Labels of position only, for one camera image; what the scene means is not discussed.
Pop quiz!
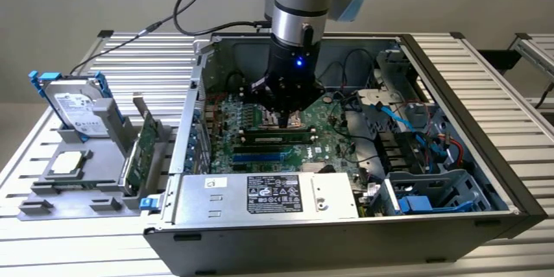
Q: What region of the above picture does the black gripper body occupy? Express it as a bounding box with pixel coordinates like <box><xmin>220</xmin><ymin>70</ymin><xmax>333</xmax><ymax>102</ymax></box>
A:
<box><xmin>247</xmin><ymin>37</ymin><xmax>327</xmax><ymax>113</ymax></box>

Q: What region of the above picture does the green RAM stick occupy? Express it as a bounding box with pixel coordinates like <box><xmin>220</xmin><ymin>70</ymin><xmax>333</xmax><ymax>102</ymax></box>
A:
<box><xmin>240</xmin><ymin>136</ymin><xmax>314</xmax><ymax>145</ymax></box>

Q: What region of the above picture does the black RAM slot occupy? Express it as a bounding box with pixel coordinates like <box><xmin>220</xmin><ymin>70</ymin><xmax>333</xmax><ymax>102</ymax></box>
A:
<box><xmin>232</xmin><ymin>145</ymin><xmax>287</xmax><ymax>156</ymax></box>

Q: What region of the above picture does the blue RAM slot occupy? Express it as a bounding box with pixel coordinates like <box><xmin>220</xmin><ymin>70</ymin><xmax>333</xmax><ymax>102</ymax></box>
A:
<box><xmin>232</xmin><ymin>153</ymin><xmax>287</xmax><ymax>163</ymax></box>

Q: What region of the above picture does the silver CPU socket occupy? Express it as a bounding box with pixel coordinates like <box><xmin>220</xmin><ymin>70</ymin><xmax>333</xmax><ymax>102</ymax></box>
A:
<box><xmin>258</xmin><ymin>105</ymin><xmax>306</xmax><ymax>129</ymax></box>

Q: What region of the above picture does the green motherboard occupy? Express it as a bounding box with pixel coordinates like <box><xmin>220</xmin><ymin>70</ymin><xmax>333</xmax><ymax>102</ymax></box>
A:
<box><xmin>203</xmin><ymin>90</ymin><xmax>378</xmax><ymax>193</ymax></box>

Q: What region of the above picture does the silver chipset heatsink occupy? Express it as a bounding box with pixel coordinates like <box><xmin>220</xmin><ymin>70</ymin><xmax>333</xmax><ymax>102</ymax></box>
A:
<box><xmin>302</xmin><ymin>162</ymin><xmax>337</xmax><ymax>175</ymax></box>

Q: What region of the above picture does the grey drive cage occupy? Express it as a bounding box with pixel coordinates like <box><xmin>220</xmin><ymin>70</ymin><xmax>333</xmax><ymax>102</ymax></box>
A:
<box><xmin>371</xmin><ymin>48</ymin><xmax>439</xmax><ymax>119</ymax></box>

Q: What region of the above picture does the grey power supply unit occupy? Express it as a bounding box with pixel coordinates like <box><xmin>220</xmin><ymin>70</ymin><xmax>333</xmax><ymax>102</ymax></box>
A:
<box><xmin>172</xmin><ymin>172</ymin><xmax>361</xmax><ymax>223</ymax></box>

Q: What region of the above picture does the black case fan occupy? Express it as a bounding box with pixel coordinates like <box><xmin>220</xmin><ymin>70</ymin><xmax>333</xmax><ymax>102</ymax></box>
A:
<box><xmin>375</xmin><ymin>132</ymin><xmax>430</xmax><ymax>175</ymax></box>

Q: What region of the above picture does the green graphics card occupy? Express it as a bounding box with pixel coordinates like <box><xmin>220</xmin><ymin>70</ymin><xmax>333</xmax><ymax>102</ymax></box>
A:
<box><xmin>118</xmin><ymin>93</ymin><xmax>164</xmax><ymax>199</ymax></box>

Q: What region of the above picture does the grey disk bay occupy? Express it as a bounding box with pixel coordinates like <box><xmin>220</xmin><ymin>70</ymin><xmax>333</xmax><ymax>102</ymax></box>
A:
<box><xmin>371</xmin><ymin>169</ymin><xmax>495</xmax><ymax>217</ymax></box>

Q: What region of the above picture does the black open PC case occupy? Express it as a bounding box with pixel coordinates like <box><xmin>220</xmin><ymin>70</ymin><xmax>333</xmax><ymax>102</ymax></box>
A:
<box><xmin>142</xmin><ymin>32</ymin><xmax>549</xmax><ymax>276</ymax></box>

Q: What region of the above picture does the blue case latch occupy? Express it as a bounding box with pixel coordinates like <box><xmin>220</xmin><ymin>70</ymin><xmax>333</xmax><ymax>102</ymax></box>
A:
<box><xmin>139</xmin><ymin>195</ymin><xmax>158</xmax><ymax>213</ymax></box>

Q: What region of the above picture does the grey parts rack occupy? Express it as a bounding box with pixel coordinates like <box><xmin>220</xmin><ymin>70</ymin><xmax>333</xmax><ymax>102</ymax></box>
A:
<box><xmin>16</xmin><ymin>97</ymin><xmax>179</xmax><ymax>218</ymax></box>

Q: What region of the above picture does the silver hard disk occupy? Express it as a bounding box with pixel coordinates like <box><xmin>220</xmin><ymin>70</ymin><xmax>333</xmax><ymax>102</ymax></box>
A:
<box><xmin>46</xmin><ymin>77</ymin><xmax>110</xmax><ymax>139</ymax></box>

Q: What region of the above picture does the silver CPU chip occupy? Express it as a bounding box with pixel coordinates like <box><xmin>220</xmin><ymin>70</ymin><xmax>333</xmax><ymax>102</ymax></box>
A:
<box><xmin>46</xmin><ymin>151</ymin><xmax>86</xmax><ymax>175</ymax></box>

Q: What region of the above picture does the metal slat side table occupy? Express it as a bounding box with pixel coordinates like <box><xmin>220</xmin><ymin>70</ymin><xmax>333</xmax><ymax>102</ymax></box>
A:
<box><xmin>509</xmin><ymin>32</ymin><xmax>554</xmax><ymax>110</ymax></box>

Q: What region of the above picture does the blue disk wire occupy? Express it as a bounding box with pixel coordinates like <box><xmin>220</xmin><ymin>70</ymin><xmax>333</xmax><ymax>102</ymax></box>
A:
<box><xmin>373</xmin><ymin>101</ymin><xmax>450</xmax><ymax>165</ymax></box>

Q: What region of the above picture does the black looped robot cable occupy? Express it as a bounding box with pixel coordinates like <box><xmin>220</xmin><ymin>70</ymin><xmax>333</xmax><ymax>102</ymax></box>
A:
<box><xmin>171</xmin><ymin>0</ymin><xmax>274</xmax><ymax>36</ymax></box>

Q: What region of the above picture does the red disk wire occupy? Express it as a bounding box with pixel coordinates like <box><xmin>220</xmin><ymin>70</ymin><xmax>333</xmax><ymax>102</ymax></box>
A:
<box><xmin>447</xmin><ymin>138</ymin><xmax>467</xmax><ymax>168</ymax></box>

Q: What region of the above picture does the black cable with plug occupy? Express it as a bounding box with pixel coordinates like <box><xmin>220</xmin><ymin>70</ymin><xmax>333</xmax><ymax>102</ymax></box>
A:
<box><xmin>68</xmin><ymin>10</ymin><xmax>179</xmax><ymax>75</ymax></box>

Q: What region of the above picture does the blue disk bracket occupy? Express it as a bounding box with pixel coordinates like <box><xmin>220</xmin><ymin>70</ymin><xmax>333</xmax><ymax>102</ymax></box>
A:
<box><xmin>28</xmin><ymin>69</ymin><xmax>136</xmax><ymax>144</ymax></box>

